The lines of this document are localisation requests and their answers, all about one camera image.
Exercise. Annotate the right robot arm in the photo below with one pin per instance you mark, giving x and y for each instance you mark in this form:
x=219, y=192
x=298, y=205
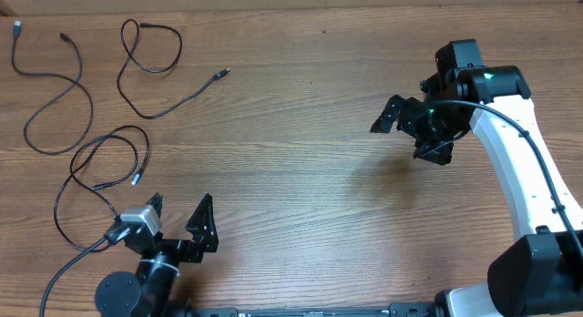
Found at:
x=541, y=272

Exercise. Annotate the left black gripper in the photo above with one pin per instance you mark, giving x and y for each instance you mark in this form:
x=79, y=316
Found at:
x=191, y=250

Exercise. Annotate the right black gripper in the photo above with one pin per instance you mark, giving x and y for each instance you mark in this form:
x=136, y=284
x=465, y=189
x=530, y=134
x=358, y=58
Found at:
x=442, y=148

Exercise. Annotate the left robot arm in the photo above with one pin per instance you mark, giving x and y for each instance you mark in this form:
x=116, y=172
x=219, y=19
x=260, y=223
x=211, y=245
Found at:
x=146, y=292

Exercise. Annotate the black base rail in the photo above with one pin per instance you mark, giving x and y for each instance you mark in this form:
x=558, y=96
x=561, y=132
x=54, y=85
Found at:
x=309, y=312

